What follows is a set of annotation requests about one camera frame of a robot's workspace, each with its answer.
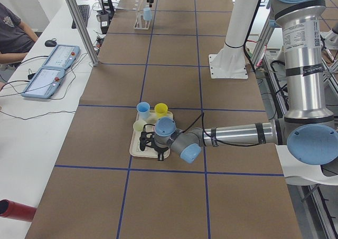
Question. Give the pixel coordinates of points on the light blue plastic cup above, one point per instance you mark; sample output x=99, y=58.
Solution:
x=147, y=14

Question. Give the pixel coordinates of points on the pale green plastic cup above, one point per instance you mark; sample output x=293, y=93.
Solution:
x=138, y=125

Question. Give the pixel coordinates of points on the yellow plastic cup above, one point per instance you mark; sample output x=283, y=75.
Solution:
x=161, y=110

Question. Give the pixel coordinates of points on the cream plastic tray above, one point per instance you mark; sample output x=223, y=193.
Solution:
x=134, y=149

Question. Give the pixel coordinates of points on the black keyboard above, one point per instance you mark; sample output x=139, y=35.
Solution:
x=84, y=12

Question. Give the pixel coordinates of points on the upper teach pendant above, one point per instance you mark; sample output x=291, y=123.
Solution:
x=62, y=56

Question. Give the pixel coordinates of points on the teach pendant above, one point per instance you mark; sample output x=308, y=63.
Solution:
x=62, y=56
x=44, y=83

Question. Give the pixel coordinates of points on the black computer mouse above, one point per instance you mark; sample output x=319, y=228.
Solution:
x=50, y=43

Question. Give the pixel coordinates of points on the lower teach pendant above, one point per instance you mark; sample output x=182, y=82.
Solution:
x=44, y=83

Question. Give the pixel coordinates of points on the seated person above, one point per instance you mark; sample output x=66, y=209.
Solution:
x=17, y=38

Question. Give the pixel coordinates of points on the red cylinder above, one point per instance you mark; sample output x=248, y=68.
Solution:
x=17, y=211

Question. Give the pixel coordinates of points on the white chair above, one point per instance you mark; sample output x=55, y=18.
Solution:
x=300, y=174

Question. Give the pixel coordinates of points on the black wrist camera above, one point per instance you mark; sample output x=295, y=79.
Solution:
x=162, y=154

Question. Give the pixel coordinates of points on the white wire cup rack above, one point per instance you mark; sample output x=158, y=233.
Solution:
x=141, y=24

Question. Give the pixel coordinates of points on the aluminium frame post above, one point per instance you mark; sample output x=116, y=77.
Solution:
x=82, y=29

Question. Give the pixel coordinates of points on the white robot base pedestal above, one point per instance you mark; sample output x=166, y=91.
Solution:
x=229, y=62

